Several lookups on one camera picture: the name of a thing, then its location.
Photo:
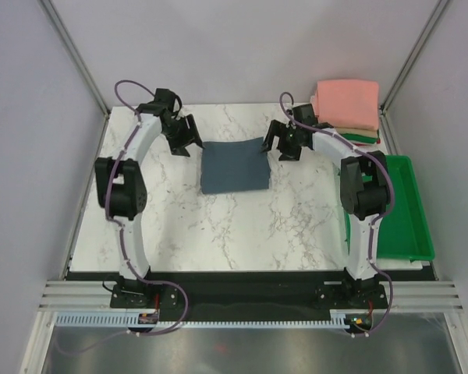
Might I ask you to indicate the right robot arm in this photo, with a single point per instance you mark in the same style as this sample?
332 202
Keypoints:
365 189

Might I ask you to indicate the right aluminium frame post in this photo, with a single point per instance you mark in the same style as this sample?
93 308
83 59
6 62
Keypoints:
430 26

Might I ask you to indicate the left aluminium frame post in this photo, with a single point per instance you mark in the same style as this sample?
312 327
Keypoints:
59 27

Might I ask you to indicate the green plastic tray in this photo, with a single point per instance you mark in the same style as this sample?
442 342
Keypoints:
404 233

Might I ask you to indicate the folded salmon pink t-shirt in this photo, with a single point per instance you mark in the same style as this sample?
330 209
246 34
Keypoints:
347 103

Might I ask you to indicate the aluminium frame post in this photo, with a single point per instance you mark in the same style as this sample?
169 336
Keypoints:
430 26
59 27

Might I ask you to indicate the white slotted cable duct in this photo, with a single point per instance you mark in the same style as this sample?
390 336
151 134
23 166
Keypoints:
133 318

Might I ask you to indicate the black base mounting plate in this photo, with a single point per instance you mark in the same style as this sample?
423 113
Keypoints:
333 289

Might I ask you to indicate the blue-grey t-shirt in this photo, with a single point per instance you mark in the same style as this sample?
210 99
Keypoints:
228 167

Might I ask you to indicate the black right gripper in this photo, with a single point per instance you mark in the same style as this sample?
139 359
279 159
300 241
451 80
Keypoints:
279 129

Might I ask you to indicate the folded beige t-shirt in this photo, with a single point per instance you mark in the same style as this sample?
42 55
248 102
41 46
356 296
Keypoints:
363 132

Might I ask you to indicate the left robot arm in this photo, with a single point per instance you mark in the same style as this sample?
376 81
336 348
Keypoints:
121 189

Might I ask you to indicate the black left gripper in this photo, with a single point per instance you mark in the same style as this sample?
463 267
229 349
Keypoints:
178 146

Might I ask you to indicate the folded green t-shirt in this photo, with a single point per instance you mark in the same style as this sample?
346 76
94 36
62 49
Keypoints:
355 138

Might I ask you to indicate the folded red t-shirt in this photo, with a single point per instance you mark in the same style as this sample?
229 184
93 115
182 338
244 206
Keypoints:
374 143

